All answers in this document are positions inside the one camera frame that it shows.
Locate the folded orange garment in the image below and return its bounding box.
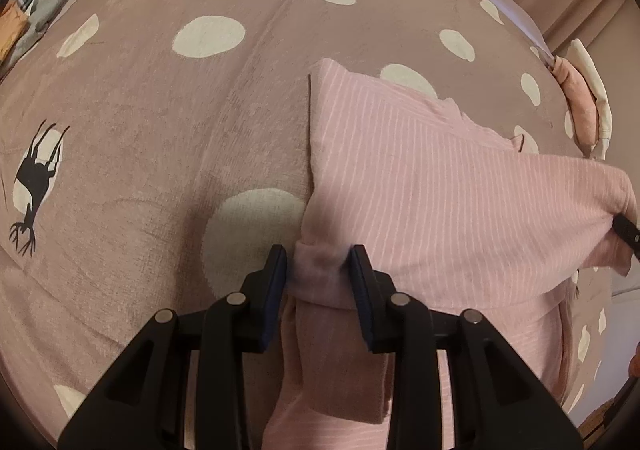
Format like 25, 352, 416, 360
0, 0, 28, 62

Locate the polka dot brown blanket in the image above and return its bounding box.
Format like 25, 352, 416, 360
0, 0, 614, 446

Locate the grey garment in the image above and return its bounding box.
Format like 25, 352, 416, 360
8, 0, 67, 66

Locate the folded white garment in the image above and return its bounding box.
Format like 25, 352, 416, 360
567, 38, 613, 162

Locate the right hand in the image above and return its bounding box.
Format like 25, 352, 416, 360
628, 344, 640, 378

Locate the pink striped sweater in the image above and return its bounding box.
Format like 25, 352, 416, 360
262, 59, 637, 449

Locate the folded pink garment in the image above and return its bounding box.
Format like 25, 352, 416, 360
552, 56, 598, 147

